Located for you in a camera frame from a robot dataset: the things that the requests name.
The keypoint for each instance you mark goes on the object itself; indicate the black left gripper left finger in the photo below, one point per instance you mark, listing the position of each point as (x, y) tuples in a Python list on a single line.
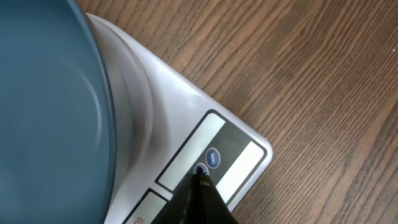
[(184, 205)]

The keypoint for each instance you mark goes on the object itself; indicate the white digital kitchen scale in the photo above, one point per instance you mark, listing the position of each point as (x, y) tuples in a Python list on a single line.
[(167, 128)]

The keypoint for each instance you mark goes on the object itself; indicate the blue metal bowl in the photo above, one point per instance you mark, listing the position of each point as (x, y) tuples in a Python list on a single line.
[(58, 134)]

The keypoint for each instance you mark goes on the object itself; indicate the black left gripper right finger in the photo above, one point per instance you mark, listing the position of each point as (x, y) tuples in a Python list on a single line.
[(209, 207)]

